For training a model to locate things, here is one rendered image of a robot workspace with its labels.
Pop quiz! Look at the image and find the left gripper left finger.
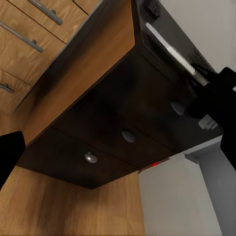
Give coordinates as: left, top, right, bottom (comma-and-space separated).
0, 131, 26, 190

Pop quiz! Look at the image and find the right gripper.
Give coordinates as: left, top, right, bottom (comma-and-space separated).
184, 63, 236, 131

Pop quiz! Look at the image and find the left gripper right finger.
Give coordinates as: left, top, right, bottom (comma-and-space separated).
220, 130, 236, 170

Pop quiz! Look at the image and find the keyboard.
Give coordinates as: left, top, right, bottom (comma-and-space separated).
194, 48, 213, 75

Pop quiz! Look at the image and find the mouse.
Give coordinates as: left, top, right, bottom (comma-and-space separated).
143, 0, 160, 20

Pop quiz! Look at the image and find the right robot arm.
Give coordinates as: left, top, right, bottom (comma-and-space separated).
184, 63, 236, 133

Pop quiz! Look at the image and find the notebook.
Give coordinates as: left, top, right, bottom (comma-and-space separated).
146, 22, 209, 86

